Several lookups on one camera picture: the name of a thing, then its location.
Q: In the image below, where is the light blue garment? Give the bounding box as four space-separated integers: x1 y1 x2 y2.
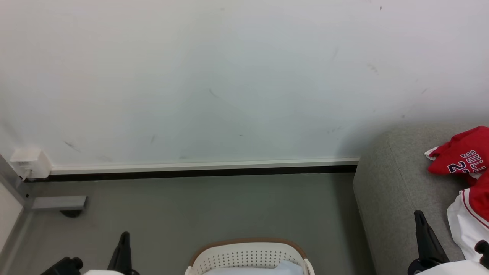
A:
202 260 304 275

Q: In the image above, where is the white wall cable trunking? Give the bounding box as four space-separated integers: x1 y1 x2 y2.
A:
50 157 361 175

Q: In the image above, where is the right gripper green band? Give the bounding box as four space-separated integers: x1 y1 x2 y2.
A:
407 210 450 275

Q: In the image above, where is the white jersey red trim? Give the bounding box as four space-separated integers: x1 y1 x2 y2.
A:
447 180 489 264

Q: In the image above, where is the black baseboard strip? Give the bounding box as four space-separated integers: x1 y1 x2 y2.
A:
23 165 358 183

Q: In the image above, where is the red basketball jersey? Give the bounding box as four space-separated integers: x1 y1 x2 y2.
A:
424 126 489 188

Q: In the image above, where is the grey metal frame foot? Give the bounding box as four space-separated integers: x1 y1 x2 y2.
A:
0 154 88 275

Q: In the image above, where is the white wall socket box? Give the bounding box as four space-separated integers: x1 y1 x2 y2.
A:
9 148 52 180

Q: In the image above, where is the white laundry basket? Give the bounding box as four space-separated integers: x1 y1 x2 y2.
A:
185 238 316 275

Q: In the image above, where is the grey fabric sofa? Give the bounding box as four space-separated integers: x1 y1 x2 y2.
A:
353 122 489 275

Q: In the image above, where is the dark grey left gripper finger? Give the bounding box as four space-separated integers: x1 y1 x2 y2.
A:
107 231 133 274

